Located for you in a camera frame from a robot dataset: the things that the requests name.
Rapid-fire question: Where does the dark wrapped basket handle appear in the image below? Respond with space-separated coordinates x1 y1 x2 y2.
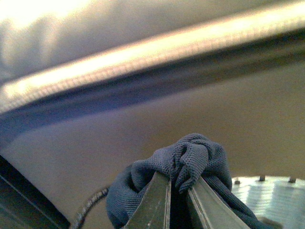
69 187 110 229

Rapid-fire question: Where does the white woven laundry basket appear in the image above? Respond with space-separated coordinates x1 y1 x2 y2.
232 176 305 229

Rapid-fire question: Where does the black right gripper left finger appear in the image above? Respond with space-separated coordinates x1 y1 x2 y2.
124 172 171 229

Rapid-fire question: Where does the dark blue-grey garment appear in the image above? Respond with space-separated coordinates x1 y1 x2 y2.
106 134 271 229

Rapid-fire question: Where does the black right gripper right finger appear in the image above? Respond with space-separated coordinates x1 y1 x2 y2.
187 177 249 229

